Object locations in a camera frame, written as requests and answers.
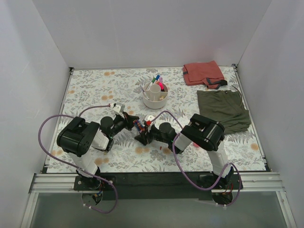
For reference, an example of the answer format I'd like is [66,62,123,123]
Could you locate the white divided round organizer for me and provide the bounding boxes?
[142,83,169,109]

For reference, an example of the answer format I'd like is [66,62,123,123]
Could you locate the aluminium front rail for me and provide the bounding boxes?
[29,172,285,193]

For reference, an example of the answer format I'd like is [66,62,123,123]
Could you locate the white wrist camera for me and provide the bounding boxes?
[109,103,125,119]
[144,114,154,126]

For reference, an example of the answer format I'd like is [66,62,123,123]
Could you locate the folded red cloth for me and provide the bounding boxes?
[182,61,228,89]

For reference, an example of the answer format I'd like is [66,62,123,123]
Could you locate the folded olive green cloth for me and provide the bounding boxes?
[197,90,251,134]

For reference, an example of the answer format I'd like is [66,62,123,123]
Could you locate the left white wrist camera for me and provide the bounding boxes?
[109,103,125,119]

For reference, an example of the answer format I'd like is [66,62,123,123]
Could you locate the floral patterned table mat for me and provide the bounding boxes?
[46,66,266,173]

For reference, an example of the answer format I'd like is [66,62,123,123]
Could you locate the pink black highlighter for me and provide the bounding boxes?
[159,82,165,92]

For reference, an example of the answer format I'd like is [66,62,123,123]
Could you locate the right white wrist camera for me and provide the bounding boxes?
[144,114,154,126]

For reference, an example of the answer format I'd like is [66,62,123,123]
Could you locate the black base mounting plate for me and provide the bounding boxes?
[73,172,240,200]

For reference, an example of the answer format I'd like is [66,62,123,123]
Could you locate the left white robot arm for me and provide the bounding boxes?
[57,112,139,190]

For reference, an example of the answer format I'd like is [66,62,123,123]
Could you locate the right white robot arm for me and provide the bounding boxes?
[135,114,234,191]

